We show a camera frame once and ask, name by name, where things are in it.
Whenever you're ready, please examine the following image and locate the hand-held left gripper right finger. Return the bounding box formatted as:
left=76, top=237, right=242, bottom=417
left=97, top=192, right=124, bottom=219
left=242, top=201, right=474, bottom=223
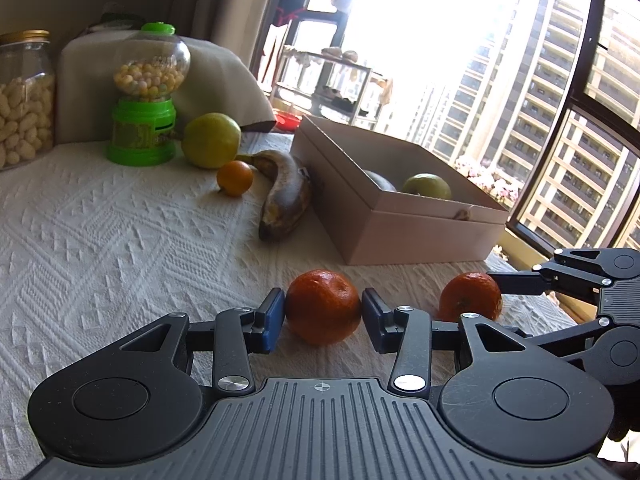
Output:
left=362, top=288, right=532, bottom=395

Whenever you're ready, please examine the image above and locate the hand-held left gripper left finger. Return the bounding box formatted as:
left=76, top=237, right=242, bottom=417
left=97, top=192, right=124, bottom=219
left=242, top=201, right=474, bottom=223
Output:
left=117, top=288, right=286, bottom=395

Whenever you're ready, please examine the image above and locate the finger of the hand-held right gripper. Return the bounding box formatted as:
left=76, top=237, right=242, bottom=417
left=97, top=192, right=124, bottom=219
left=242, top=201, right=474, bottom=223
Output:
left=520, top=318, right=614, bottom=359
left=487, top=247, right=640, bottom=302

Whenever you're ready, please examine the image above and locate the large orange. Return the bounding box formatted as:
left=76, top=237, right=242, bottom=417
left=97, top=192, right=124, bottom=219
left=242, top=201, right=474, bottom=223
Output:
left=285, top=269, right=362, bottom=347
left=438, top=272, right=503, bottom=322

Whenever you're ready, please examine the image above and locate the pink cardboard box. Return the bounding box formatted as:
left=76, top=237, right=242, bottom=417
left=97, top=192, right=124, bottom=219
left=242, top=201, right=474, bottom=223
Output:
left=290, top=115, right=510, bottom=267

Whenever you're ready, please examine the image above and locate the overripe brown banana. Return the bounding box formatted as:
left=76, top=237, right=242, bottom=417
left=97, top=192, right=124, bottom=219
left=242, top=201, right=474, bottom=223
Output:
left=235, top=149, right=312, bottom=242

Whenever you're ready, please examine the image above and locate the dark green rounded object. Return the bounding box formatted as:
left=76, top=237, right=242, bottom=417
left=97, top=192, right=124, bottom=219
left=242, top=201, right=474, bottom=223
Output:
left=364, top=170, right=398, bottom=194

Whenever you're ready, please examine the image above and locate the small orange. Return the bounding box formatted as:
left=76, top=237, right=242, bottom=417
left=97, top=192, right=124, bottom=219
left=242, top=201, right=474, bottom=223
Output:
left=216, top=161, right=254, bottom=197

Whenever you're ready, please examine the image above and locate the yellow-green pear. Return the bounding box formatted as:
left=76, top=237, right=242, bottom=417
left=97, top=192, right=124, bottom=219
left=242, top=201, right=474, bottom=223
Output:
left=181, top=112, right=242, bottom=169

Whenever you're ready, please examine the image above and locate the potted pink flower plant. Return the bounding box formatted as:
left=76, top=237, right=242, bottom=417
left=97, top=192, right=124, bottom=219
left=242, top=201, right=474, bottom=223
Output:
left=452, top=155, right=524, bottom=207

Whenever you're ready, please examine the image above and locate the white woven tablecloth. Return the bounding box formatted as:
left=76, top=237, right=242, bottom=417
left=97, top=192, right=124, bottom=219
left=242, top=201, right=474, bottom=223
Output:
left=0, top=131, right=576, bottom=480

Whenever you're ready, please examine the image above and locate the metal shoe rack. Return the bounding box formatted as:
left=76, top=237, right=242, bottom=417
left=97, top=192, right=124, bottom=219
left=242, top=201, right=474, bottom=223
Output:
left=270, top=47, right=394, bottom=127

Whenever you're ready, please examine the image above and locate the white cloth-covered cushion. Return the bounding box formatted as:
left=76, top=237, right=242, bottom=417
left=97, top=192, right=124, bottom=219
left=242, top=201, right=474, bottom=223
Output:
left=56, top=30, right=277, bottom=146

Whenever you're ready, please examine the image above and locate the green candy dispenser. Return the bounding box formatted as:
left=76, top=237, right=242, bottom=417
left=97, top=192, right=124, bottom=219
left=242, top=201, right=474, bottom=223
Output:
left=106, top=21, right=192, bottom=166

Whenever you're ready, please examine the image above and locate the beige curtain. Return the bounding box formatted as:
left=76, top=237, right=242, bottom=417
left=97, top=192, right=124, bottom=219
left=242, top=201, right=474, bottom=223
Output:
left=165, top=0, right=297, bottom=67

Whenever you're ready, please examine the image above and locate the glass jar of peanuts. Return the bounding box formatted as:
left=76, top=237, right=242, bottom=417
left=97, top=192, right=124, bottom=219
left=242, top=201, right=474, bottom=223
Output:
left=0, top=30, right=56, bottom=171

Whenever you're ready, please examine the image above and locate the dark grey object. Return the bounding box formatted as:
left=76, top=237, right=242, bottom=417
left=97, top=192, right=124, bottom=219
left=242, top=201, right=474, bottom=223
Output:
left=87, top=2, right=147, bottom=37

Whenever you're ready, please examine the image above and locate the dark window frame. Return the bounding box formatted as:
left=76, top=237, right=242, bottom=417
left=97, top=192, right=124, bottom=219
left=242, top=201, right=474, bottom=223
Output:
left=250, top=0, right=640, bottom=261

